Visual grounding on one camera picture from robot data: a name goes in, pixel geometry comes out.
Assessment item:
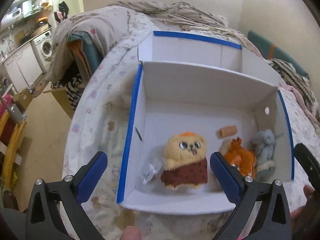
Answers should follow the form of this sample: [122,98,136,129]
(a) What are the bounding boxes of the white patterned bed quilt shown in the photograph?
[61,12,320,240]

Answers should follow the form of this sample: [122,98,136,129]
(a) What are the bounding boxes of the green headboard cushion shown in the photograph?
[247,30,310,79]

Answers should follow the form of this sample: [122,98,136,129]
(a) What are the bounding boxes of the zebra striped cloth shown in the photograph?
[50,74,82,111]

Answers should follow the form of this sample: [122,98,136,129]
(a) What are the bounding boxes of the person's thumb at bottom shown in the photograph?
[120,226,142,240]

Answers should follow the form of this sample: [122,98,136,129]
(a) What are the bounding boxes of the grey blue plush toy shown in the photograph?
[251,129,276,182]

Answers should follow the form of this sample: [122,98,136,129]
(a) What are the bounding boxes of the person's right hand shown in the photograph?
[290,185,315,221]

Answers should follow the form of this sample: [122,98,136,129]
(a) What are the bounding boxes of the orange fox plush toy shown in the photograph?
[220,137,256,178]

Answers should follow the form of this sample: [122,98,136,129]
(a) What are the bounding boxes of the yellow bear plush brown outfit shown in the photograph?
[161,132,208,190]

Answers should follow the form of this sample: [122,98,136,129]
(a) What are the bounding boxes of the white washing machine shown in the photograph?
[31,29,53,73]

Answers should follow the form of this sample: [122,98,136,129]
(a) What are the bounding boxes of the beige waffle blanket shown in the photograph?
[46,5,135,83]

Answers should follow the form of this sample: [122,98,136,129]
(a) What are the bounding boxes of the white box blue tape edges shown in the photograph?
[117,31,295,215]

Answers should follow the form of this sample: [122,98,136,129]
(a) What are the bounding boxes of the black white knitted blanket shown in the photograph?
[268,58,319,118]

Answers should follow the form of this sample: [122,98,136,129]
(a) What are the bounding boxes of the green orange folded cushion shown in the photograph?
[67,31,103,85]

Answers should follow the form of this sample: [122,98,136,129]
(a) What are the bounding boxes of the small tan cylinder toy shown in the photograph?
[217,125,238,139]

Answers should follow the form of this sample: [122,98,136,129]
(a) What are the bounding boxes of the cardboard box on floor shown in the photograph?
[13,88,33,112]

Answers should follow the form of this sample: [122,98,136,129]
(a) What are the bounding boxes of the white kitchen cabinet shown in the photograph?
[4,42,42,92]

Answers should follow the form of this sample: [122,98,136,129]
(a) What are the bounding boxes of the yellow wooden chair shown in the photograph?
[1,120,27,189]

